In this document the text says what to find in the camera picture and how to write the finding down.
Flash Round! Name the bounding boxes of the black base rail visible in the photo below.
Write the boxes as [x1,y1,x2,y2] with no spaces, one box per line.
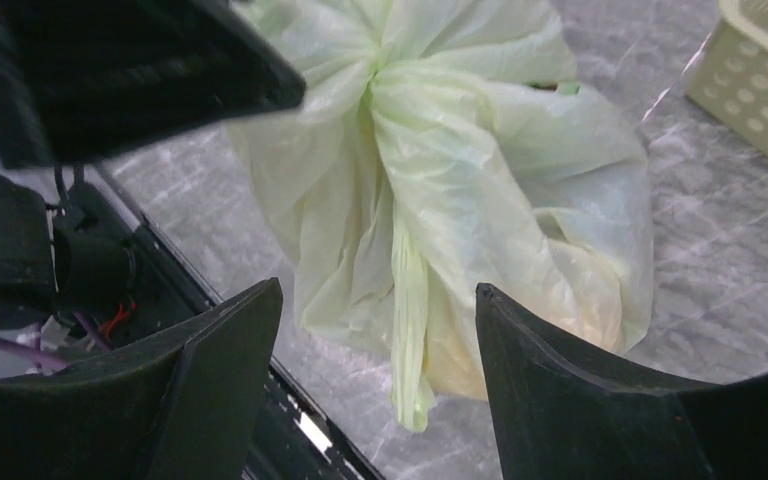
[56,168,379,479]

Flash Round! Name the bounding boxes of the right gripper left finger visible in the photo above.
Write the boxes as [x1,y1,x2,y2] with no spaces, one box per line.
[0,279,283,479]

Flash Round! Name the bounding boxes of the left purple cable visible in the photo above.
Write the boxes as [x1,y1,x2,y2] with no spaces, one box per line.
[0,311,110,374]

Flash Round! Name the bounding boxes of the pale green plastic basket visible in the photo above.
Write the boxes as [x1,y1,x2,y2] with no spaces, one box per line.
[686,0,768,156]

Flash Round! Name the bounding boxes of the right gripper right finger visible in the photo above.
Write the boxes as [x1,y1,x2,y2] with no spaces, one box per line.
[476,283,768,479]

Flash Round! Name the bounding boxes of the light green plastic bag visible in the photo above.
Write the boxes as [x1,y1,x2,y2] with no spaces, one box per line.
[228,1,653,432]

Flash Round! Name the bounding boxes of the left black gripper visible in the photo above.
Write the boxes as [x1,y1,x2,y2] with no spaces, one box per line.
[0,0,305,170]

